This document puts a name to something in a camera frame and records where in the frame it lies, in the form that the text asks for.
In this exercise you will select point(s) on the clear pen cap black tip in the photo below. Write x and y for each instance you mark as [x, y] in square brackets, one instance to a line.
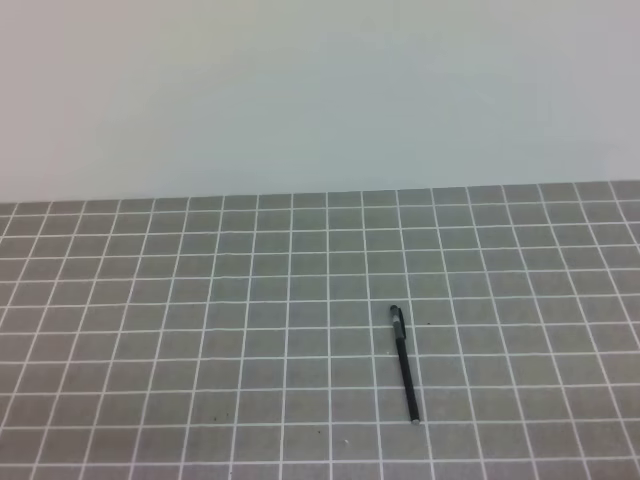
[398, 322]

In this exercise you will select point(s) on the black pen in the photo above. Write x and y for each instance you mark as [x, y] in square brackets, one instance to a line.
[411, 400]

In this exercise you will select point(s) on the grey grid tablecloth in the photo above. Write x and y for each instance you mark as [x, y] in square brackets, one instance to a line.
[250, 337]

